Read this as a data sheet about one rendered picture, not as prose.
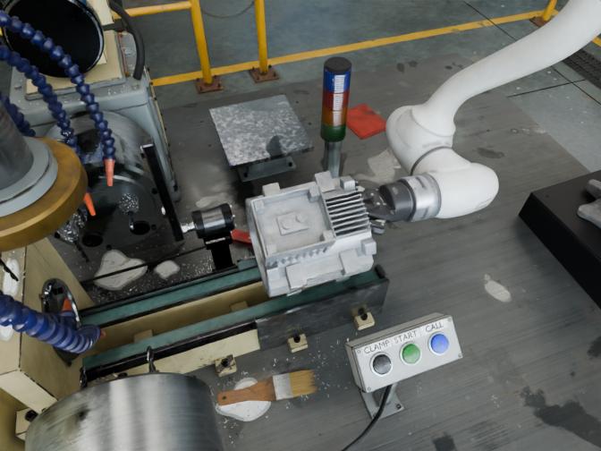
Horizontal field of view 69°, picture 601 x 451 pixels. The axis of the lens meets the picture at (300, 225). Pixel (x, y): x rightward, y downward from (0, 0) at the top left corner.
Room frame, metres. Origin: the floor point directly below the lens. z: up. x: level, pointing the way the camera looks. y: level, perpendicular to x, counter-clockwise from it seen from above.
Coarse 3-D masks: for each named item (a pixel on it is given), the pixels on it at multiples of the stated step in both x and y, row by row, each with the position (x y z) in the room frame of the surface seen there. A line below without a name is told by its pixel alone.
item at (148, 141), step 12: (144, 144) 0.56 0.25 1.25; (144, 156) 0.56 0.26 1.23; (156, 156) 0.56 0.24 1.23; (156, 168) 0.56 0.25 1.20; (156, 180) 0.56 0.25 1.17; (168, 192) 0.56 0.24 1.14; (168, 204) 0.56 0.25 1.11; (168, 216) 0.56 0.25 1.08; (180, 228) 0.56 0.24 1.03; (180, 240) 0.56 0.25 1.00
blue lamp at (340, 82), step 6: (324, 72) 0.86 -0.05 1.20; (330, 72) 0.84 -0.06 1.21; (348, 72) 0.85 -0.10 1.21; (324, 78) 0.86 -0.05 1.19; (330, 78) 0.84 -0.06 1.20; (336, 78) 0.84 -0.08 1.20; (342, 78) 0.84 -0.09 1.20; (348, 78) 0.85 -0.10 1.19; (324, 84) 0.86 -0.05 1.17; (330, 84) 0.84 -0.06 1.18; (336, 84) 0.84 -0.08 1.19; (342, 84) 0.84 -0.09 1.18; (348, 84) 0.85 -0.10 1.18; (330, 90) 0.84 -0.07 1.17; (336, 90) 0.84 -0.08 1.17; (342, 90) 0.84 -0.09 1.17
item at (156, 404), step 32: (96, 384) 0.20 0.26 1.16; (128, 384) 0.20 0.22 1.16; (160, 384) 0.21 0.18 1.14; (192, 384) 0.22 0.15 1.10; (64, 416) 0.16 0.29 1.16; (96, 416) 0.16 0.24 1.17; (128, 416) 0.16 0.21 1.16; (160, 416) 0.17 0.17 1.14; (192, 416) 0.18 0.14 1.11; (32, 448) 0.14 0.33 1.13; (64, 448) 0.13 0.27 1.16; (96, 448) 0.13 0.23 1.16; (128, 448) 0.13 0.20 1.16; (160, 448) 0.13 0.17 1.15; (192, 448) 0.14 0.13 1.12
